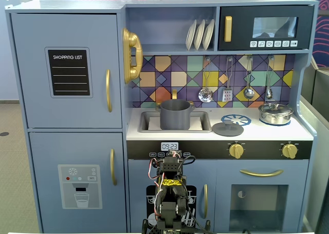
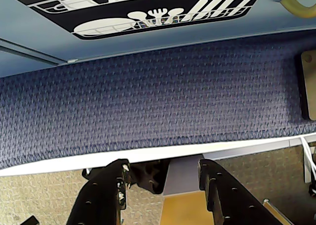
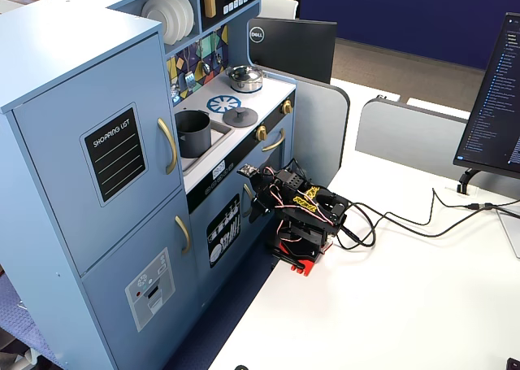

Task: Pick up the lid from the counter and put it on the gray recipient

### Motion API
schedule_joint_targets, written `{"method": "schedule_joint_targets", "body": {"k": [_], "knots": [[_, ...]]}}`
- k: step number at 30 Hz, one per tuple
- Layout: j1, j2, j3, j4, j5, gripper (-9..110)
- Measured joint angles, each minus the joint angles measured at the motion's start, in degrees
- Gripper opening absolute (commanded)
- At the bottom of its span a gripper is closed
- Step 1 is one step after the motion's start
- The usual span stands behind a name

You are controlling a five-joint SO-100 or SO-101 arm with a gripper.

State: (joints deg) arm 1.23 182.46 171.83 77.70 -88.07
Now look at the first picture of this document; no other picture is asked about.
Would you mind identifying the steel ladle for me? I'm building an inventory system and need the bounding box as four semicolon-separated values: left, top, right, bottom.
243;56;255;100

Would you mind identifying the grey toy sink basin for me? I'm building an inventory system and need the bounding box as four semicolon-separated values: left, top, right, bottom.
138;111;213;134

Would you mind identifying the gold curved freezer door handle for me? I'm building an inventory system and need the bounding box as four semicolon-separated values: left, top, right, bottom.
109;148;118;186

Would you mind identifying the steel small spoon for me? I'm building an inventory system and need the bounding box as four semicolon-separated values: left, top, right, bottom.
265;55;275;100

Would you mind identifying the grey toy plate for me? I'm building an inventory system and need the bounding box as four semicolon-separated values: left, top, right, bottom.
202;19;215;50
185;19;197;51
194;19;206;51

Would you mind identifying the gold toy telephone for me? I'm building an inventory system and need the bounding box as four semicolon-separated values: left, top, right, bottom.
122;27;143;84

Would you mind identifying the blue oven door with window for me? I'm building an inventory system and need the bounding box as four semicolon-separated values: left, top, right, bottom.
215;159;309;232

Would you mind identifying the black shopping list chalkboard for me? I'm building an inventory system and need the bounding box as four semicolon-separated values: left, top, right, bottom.
45;47;94;99

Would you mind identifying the blue fridge door with chalkboard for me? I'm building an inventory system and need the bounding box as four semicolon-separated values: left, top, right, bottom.
10;12;123;129

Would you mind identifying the gold curved fridge door handle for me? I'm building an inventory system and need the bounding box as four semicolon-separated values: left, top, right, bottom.
105;69;113;113

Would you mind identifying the gray plastic pot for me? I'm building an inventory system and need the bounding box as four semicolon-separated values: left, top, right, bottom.
156;99;195;131

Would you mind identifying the gold stove knob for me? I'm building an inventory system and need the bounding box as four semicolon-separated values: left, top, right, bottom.
281;142;299;159
228;142;245;159

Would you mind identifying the gold microwave door handle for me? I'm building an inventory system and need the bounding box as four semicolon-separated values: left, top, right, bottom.
224;15;232;43

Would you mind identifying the blue freezer door with dispenser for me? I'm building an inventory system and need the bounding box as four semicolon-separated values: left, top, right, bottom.
28;132;127;233

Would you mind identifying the gold toy faucet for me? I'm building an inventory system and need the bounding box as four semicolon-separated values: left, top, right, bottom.
155;89;195;111

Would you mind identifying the blue toy kitchen unit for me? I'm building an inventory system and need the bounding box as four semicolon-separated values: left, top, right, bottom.
5;0;319;233

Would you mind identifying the gold dishwasher door handle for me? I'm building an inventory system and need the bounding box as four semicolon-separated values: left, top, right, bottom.
203;184;208;219

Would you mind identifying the steel slotted spatula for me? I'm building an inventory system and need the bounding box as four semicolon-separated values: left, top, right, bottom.
222;56;234;102

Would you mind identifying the gray round pot lid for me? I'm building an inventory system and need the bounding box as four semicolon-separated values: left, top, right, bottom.
212;121;244;137

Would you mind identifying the shiny steel pot lid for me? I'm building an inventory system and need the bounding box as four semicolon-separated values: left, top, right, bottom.
259;102;291;114

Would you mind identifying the gold oven door handle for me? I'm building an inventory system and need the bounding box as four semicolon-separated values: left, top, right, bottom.
239;169;284;177

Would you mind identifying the blue dishwasher door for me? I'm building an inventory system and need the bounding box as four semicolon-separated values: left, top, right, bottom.
127;159;216;232

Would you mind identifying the steel perforated skimmer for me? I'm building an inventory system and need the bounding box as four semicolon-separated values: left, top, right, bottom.
198;57;214;103

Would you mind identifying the black toy microwave door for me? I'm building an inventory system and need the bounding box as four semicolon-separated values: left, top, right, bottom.
217;5;315;51

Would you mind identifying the digital clock display decal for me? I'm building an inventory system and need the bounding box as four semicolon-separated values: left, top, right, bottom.
160;142;179;152

